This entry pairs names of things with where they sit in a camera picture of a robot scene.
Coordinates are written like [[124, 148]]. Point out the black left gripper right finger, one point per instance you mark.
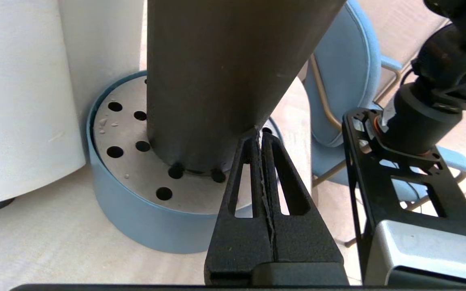
[[301, 242]]

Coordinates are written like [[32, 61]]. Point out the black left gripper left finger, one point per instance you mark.
[[237, 246]]

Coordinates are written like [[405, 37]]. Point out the dark brown plastic cup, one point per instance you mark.
[[217, 81]]

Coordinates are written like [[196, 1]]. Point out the large dispenser with dark tea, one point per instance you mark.
[[14, 101]]

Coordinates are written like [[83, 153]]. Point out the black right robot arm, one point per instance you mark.
[[419, 117]]

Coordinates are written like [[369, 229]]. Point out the round metal drip tray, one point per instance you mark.
[[136, 226]]

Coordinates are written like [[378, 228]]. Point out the light blue chair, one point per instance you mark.
[[346, 81]]

